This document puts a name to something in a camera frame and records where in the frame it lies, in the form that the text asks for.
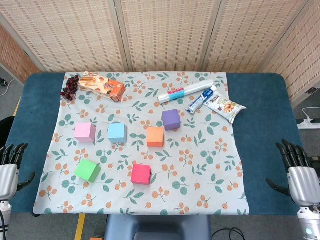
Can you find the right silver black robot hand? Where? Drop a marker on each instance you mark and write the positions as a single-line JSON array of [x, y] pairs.
[[301, 182]]

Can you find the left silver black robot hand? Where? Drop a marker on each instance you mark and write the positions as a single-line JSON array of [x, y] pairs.
[[8, 175]]

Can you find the green foam cube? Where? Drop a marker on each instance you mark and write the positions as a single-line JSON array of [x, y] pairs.
[[86, 170]]

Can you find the pink foam cube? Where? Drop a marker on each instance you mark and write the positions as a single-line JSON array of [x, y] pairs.
[[83, 131]]

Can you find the light blue foam cube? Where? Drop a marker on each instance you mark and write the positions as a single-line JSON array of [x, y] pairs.
[[116, 131]]

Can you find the magenta red foam cube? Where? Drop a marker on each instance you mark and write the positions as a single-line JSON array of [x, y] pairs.
[[140, 173]]

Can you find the purple foam cube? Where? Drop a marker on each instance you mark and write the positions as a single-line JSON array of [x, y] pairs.
[[171, 118]]

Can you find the orange foam cube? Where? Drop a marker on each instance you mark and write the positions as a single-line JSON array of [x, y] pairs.
[[155, 135]]

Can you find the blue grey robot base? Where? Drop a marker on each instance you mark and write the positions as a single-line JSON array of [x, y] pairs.
[[157, 225]]

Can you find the black box with label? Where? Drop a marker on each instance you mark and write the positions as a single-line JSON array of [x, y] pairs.
[[315, 165]]

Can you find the white power strip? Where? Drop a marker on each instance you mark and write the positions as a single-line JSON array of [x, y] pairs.
[[307, 124]]

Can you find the yellow floor tape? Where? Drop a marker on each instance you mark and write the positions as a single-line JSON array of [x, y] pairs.
[[80, 226]]

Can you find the black screen hinge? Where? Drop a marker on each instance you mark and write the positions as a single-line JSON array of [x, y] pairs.
[[312, 90]]

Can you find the black plug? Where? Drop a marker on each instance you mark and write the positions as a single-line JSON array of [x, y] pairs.
[[2, 82]]

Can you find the floral print tablecloth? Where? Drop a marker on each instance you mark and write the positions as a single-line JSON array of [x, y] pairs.
[[200, 150]]

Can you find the white nut snack bag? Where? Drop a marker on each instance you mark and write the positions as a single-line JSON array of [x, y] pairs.
[[225, 106]]

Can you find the orange floor object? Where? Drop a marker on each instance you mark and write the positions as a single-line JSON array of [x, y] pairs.
[[96, 238]]

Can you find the dark red grape bunch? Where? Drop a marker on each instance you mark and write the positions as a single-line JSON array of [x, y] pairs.
[[71, 86]]

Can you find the blue white toothpaste tube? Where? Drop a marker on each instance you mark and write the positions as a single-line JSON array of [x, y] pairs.
[[200, 100]]

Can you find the orange biscuit box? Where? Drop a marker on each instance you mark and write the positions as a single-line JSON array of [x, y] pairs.
[[105, 86]]

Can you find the clear cling film roll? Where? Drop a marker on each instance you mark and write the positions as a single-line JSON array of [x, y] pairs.
[[175, 93]]

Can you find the bamboo folding screen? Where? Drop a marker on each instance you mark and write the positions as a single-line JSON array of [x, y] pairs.
[[162, 32]]

